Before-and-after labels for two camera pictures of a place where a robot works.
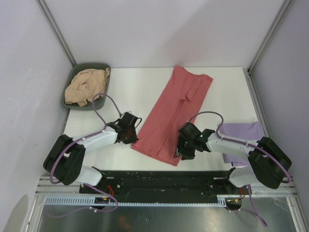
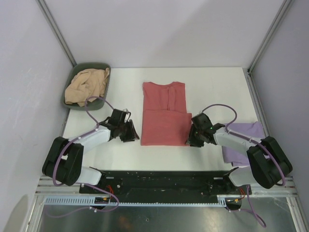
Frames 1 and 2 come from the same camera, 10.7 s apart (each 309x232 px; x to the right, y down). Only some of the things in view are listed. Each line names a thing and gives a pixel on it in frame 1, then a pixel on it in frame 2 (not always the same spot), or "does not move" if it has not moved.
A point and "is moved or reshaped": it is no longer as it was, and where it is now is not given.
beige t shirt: (86, 85) does not move
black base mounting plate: (138, 185) does not move
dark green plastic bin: (100, 101) does not move
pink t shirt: (180, 102) is moved or reshaped
